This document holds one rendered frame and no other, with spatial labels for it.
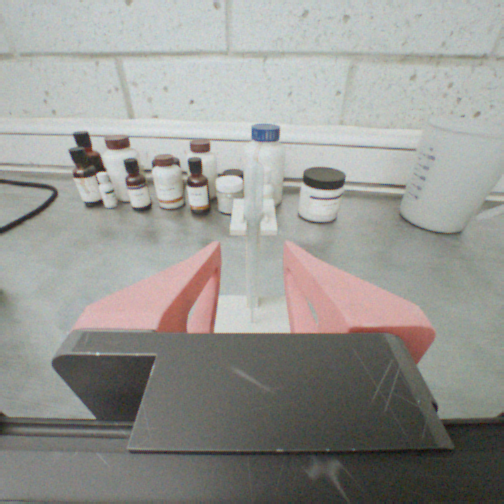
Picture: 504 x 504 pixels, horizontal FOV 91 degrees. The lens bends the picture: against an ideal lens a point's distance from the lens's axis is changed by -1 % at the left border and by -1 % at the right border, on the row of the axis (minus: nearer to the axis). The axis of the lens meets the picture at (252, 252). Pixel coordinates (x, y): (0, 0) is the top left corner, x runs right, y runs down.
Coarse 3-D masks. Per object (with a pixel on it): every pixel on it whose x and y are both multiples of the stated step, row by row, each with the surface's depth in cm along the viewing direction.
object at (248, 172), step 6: (252, 162) 15; (246, 168) 16; (246, 174) 16; (252, 174) 15; (246, 180) 16; (252, 180) 16; (246, 186) 16; (252, 186) 16; (246, 192) 16; (252, 192) 16; (246, 198) 17; (252, 198) 16; (246, 204) 17; (252, 204) 17; (246, 210) 17; (252, 210) 17; (246, 216) 17; (252, 216) 17
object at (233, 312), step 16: (240, 208) 19; (272, 208) 19; (240, 224) 17; (272, 224) 17; (256, 288) 25; (224, 304) 27; (240, 304) 27; (256, 304) 26; (272, 304) 27; (224, 320) 25; (240, 320) 25; (256, 320) 25; (272, 320) 25; (288, 320) 25
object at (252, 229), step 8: (248, 224) 18; (248, 232) 19; (256, 232) 18; (248, 240) 19; (256, 240) 19; (248, 248) 19; (256, 248) 19; (248, 256) 20; (256, 256) 20; (248, 264) 20; (256, 264) 20; (248, 272) 21; (256, 272) 21; (248, 280) 21; (256, 280) 21; (248, 288) 22
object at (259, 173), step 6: (258, 162) 16; (258, 168) 15; (258, 174) 15; (258, 180) 16; (258, 186) 16; (258, 192) 16; (258, 198) 16; (258, 204) 17; (258, 210) 17; (258, 216) 17; (258, 222) 18
